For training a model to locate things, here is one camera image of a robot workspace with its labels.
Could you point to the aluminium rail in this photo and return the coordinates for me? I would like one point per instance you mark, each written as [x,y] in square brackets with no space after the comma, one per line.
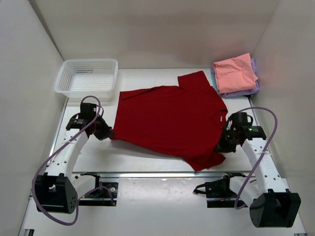
[201,174]

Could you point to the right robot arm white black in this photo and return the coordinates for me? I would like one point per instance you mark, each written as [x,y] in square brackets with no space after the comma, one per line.
[271,203]

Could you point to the folded teal t shirt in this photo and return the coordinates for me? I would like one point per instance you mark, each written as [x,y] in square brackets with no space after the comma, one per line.
[214,82]

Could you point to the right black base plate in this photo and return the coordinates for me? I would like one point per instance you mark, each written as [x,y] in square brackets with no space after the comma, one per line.
[218,193]

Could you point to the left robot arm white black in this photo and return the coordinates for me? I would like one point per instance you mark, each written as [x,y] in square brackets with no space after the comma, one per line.
[57,189]

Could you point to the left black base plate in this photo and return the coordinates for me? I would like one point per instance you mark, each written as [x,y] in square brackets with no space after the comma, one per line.
[104,195]

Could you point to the folded purple t shirt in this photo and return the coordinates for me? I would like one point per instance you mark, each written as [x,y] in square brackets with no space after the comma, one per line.
[245,93]

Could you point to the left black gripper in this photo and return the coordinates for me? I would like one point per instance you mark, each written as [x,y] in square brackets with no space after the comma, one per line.
[106,132]

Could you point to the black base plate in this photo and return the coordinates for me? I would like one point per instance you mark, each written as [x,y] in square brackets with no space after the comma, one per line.
[104,195]
[218,193]

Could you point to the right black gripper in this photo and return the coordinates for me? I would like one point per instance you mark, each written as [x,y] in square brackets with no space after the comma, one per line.
[221,146]

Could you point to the red t shirt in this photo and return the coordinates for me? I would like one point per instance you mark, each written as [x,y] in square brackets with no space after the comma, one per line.
[184,121]

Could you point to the folded pink t shirt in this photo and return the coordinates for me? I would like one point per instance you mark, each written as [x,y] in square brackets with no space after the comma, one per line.
[235,74]

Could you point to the white plastic basket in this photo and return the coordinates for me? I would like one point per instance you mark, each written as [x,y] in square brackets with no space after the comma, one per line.
[78,78]

